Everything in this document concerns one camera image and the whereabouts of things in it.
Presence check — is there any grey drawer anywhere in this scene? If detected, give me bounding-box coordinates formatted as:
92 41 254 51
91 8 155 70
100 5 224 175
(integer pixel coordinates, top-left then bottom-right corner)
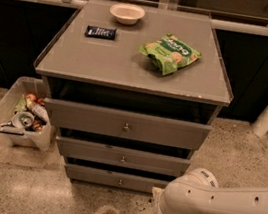
65 164 168 193
45 98 212 150
56 136 190 177

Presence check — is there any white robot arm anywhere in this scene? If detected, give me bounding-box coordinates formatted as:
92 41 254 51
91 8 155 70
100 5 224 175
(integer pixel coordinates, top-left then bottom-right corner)
152 168 268 214

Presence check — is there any grey bottom drawer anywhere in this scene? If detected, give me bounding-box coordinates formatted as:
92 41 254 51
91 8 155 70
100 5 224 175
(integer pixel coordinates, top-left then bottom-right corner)
65 164 168 193

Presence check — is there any grey drawer cabinet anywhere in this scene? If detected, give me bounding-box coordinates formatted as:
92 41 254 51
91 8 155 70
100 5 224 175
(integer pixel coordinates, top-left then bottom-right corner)
35 0 233 183

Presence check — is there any grey top drawer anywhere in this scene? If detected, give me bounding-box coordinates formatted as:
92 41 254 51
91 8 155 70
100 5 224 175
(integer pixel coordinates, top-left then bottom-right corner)
45 98 212 150

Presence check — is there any plastic bottle in bin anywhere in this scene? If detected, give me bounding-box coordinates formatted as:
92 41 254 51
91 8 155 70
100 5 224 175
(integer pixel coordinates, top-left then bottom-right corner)
26 98 49 123

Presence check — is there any crushed metal can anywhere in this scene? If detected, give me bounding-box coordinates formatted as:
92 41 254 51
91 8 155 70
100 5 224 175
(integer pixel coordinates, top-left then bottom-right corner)
11 111 34 129

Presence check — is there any green chip bag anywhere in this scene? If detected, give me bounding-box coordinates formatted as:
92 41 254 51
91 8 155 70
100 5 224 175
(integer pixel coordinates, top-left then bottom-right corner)
139 33 202 76

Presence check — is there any clear plastic bin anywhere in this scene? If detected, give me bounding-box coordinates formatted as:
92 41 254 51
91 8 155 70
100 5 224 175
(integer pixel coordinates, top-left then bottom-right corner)
0 76 54 151

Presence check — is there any red apple in bin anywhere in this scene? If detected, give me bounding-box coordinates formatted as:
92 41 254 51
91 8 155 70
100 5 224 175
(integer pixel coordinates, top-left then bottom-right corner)
25 93 37 102

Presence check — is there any dark blue snack bar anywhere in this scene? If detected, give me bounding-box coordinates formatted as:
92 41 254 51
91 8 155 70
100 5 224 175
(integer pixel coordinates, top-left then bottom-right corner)
85 25 117 40

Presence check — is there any white paper bowl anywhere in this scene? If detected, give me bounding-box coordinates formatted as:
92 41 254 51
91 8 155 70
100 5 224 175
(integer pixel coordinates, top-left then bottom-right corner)
110 3 146 25

